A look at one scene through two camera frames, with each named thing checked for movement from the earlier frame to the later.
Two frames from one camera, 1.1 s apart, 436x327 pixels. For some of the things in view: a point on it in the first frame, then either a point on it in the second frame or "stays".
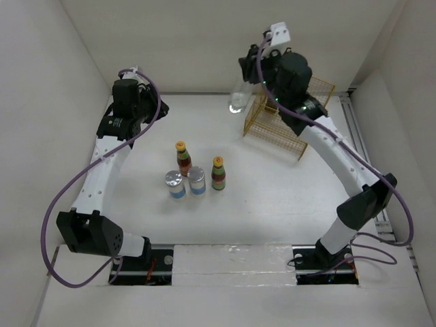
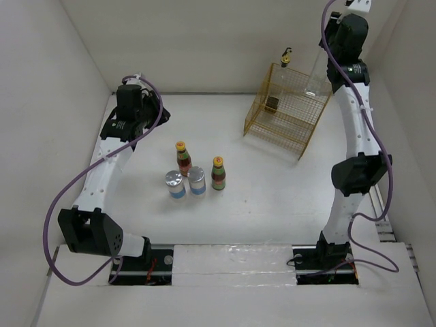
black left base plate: (135, 271) stays
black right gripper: (248, 63) to (332, 26)
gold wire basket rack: (264, 123) stays
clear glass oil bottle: (239, 97) to (318, 85)
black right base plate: (316, 266) stays
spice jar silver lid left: (174, 180) stays
